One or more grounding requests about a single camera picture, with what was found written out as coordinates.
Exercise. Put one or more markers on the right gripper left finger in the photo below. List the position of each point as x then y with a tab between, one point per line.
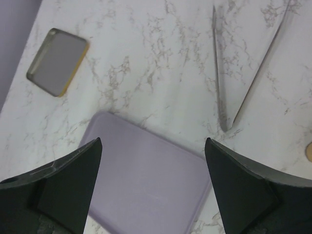
53	198

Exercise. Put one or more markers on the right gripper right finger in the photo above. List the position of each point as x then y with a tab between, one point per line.
255	199

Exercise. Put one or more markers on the metal tongs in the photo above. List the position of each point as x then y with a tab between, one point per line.
244	32

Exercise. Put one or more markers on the silver metal tray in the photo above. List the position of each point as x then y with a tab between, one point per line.
57	61

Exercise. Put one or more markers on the gold chocolate box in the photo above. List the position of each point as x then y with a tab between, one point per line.
308	152

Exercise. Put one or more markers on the lavender plastic tray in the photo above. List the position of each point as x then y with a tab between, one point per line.
145	184

